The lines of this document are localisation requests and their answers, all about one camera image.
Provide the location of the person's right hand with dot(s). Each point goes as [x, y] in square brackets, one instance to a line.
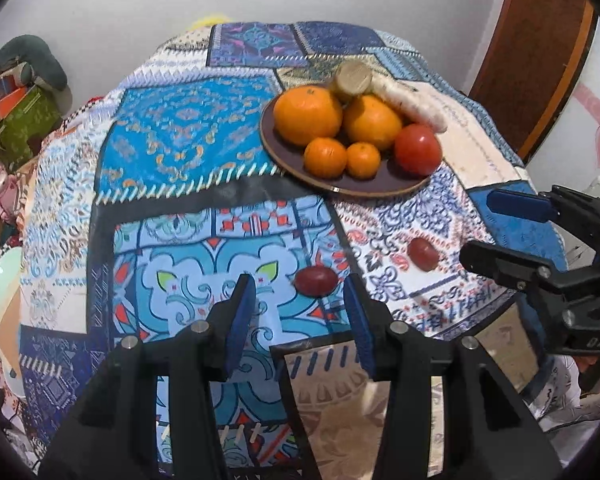
[594, 375]

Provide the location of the green cardboard box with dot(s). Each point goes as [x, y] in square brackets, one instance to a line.
[27, 125]

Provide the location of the pale green round object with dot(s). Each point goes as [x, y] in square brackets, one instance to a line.
[2, 275]

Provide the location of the dark grey plush cushion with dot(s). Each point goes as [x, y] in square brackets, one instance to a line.
[30, 60]

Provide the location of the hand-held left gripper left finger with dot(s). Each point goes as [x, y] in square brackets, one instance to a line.
[241, 330]

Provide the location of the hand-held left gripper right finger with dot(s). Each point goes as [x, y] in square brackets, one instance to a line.
[361, 330]

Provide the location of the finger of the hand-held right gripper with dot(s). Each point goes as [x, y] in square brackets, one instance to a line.
[495, 260]
[520, 205]

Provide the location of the yellow corn cob piece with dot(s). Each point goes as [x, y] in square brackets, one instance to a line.
[351, 80]

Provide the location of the brown wooden door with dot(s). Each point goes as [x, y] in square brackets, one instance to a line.
[530, 35]

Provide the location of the white patterned clothing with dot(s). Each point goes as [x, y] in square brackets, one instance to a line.
[555, 395]

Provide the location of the yellow object behind table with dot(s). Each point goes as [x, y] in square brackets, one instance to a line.
[207, 21]

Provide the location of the brown round plate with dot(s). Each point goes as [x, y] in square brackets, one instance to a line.
[380, 186]

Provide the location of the red tomato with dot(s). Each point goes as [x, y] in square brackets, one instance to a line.
[417, 150]

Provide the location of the dark red jujube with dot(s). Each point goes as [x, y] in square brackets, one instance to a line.
[316, 280]
[423, 254]

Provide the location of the small mandarin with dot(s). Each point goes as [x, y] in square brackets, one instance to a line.
[363, 161]
[325, 157]

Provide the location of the large orange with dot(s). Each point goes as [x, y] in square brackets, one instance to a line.
[307, 115]
[372, 122]

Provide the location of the blue patchwork tablecloth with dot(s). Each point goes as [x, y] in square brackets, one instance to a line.
[180, 125]

